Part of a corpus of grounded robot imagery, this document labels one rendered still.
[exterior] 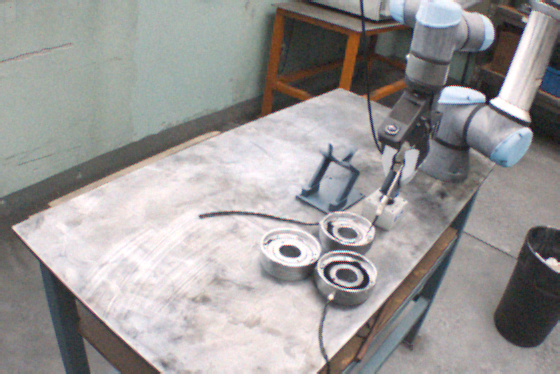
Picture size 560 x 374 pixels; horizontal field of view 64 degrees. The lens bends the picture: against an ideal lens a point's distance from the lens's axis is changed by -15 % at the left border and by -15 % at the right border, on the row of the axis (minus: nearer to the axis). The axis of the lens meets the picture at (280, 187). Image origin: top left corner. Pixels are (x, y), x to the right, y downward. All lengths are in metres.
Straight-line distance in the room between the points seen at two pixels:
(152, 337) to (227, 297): 0.15
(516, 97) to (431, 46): 0.41
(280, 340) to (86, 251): 0.38
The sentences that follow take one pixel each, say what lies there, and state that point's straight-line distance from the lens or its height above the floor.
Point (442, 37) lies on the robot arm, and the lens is 0.87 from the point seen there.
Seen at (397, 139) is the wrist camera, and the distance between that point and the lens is 0.85.
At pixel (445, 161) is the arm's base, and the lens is 1.32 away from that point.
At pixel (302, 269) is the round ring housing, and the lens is 0.87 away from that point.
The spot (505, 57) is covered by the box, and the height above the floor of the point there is 0.60.
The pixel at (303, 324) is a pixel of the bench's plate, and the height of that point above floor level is 0.80.
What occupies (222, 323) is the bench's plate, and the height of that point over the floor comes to 0.80.
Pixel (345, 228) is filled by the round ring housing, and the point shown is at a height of 0.82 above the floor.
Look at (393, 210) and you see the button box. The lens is 1.05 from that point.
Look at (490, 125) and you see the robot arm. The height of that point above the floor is 1.00.
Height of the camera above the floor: 1.39
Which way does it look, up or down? 31 degrees down
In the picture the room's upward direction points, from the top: 9 degrees clockwise
